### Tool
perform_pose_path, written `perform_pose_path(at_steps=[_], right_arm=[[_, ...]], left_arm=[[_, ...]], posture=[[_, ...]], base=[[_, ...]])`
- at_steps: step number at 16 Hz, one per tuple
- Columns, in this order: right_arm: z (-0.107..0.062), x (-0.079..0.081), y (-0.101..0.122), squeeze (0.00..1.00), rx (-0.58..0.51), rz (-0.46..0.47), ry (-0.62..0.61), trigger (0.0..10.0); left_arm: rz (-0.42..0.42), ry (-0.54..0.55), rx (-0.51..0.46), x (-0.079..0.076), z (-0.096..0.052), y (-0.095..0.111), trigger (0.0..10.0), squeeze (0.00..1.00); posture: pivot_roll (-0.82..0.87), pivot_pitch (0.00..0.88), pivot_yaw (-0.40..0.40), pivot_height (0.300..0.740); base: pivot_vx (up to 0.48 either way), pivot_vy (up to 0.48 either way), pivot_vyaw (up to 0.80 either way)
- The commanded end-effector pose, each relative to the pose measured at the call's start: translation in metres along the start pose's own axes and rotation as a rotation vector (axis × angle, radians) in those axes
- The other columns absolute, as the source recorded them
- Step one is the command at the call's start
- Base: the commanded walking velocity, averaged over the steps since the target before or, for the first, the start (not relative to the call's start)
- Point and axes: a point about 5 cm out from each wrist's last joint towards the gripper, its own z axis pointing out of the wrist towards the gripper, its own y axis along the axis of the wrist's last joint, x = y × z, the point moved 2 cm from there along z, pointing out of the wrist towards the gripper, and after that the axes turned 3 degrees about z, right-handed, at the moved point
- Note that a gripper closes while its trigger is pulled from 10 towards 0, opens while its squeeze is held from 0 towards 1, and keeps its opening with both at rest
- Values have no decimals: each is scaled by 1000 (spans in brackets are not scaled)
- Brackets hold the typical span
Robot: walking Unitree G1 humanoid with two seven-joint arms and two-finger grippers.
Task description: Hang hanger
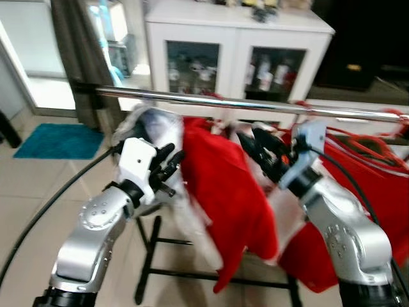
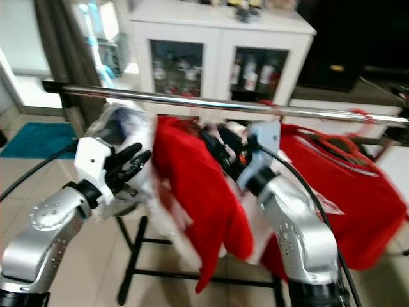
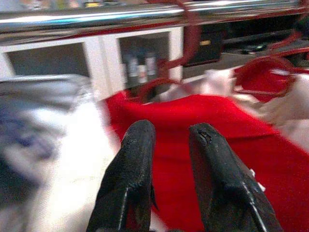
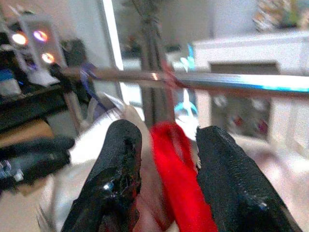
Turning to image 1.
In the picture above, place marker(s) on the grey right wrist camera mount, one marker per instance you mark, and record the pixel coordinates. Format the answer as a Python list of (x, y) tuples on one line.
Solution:
[(307, 153)]

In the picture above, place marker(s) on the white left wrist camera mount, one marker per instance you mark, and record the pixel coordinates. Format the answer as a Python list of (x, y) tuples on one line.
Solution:
[(135, 163)]

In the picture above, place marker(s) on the black cabinet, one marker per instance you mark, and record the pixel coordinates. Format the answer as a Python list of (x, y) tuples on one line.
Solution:
[(364, 38)]

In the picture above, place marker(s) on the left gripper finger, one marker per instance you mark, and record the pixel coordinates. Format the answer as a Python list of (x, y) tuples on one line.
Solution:
[(175, 166), (163, 155)]

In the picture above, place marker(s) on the white bottle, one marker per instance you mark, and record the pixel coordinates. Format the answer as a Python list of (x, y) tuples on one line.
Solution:
[(282, 75), (264, 73)]

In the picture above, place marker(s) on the small dark ornament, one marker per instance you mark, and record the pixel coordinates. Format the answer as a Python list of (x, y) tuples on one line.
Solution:
[(265, 13)]

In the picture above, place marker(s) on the black metal stand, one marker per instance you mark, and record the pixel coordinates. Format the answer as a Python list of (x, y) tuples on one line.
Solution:
[(9, 131)]

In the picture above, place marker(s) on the teal floor mat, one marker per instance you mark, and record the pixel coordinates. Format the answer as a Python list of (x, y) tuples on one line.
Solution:
[(57, 142)]

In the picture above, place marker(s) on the red plastic hanger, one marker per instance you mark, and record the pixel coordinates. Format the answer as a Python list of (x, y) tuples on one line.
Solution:
[(367, 144)]

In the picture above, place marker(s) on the chrome clothes rail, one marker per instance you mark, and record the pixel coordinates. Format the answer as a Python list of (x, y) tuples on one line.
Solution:
[(223, 102)]

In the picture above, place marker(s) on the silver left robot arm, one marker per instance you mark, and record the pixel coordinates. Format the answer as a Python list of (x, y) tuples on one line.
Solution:
[(89, 236)]

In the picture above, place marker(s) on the dark grey curtain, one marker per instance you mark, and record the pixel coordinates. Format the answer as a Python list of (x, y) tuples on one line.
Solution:
[(80, 51)]

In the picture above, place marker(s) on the white appliance with blue light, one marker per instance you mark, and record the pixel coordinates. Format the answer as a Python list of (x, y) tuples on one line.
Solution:
[(115, 32)]

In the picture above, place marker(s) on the white garment with dark lining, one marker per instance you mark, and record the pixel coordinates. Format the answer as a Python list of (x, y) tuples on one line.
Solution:
[(150, 121)]

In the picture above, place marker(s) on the glass door with white frame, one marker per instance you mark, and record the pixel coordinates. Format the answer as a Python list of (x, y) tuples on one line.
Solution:
[(32, 38)]

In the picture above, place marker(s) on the white glass-door cabinet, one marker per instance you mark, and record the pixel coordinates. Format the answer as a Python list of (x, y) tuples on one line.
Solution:
[(236, 57)]

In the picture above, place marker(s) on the red t-shirt with white print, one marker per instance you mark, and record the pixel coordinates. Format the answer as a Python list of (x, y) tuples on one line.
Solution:
[(377, 192)]

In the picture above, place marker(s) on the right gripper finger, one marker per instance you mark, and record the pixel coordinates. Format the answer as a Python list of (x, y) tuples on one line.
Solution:
[(264, 138), (253, 155)]

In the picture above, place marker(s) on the plain red shirt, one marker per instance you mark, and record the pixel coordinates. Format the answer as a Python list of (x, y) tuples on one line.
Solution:
[(223, 192)]

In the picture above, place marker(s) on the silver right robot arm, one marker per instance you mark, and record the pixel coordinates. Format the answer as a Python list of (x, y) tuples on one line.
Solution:
[(345, 236)]

